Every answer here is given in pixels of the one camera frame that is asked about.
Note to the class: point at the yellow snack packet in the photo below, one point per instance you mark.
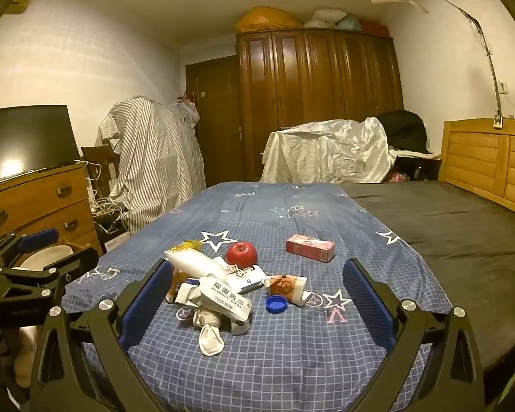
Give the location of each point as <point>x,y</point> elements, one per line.
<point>184,246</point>

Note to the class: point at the blue bottle cap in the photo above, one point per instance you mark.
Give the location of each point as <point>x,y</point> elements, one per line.
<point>277,304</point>

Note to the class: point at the white face mask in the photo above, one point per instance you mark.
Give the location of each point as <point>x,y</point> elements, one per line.
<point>210,334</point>

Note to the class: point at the dark wooden door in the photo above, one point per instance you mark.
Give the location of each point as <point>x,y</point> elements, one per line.
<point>219,107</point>

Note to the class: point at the white cloth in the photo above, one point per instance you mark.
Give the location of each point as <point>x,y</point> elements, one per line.
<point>25,352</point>

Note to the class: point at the light blue bag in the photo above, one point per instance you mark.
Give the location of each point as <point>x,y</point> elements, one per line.
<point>352,22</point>

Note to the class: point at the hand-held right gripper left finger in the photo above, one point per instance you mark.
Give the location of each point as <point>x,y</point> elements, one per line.
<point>148,298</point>

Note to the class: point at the black clothes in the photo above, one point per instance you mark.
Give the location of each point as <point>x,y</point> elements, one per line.
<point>405,131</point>

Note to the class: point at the black flat screen monitor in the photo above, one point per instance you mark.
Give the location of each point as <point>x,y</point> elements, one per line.
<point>25,146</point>

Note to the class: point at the blue checked star bedsheet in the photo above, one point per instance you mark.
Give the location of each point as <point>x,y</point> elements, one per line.
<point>274,352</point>

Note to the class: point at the dark wooden chair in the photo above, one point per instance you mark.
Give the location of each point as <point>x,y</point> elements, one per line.
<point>101,158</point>

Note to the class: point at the small white blue carton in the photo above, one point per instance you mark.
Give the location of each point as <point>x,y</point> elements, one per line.
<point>251,281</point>

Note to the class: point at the white wipes packet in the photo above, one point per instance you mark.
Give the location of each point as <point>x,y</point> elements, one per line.
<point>223,298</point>

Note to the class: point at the wall socket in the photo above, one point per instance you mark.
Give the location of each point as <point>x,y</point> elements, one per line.
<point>504,86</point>

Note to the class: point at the long thin pole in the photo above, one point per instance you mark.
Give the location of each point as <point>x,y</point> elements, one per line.
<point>480,34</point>

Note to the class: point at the wooden dresser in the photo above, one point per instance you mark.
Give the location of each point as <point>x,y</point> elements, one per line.
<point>34,199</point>

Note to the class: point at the grey striped cloth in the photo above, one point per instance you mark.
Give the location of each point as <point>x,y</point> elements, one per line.
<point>154,158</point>

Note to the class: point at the dark side table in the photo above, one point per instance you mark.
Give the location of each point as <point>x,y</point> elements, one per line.
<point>420,167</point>

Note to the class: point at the brown wooden wardrobe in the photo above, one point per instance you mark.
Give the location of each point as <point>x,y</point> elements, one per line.
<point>309,77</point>

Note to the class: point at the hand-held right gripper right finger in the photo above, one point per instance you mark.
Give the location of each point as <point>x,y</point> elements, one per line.
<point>369,302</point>

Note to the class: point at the orange bag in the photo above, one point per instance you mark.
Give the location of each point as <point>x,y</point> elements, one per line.
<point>266,19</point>

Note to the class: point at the black bed sheet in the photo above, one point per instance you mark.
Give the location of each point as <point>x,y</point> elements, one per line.
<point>463,240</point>

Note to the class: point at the red apple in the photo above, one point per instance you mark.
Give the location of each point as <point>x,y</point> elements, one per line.
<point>241,255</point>

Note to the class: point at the red box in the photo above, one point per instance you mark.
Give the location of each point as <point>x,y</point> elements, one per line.
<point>375,29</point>

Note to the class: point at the white crumpled sheet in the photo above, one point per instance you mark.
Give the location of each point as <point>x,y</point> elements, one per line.
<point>326,150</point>

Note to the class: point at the pink carton box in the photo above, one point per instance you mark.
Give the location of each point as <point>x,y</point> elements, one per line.
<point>311,248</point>

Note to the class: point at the white plastic air pillow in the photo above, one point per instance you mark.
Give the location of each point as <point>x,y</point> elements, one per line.
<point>195,264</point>

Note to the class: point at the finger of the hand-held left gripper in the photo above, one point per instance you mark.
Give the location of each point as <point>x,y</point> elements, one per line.
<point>68,268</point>
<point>38,238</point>

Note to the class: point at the wooden headboard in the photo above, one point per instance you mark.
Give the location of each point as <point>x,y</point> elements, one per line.
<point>480,158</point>

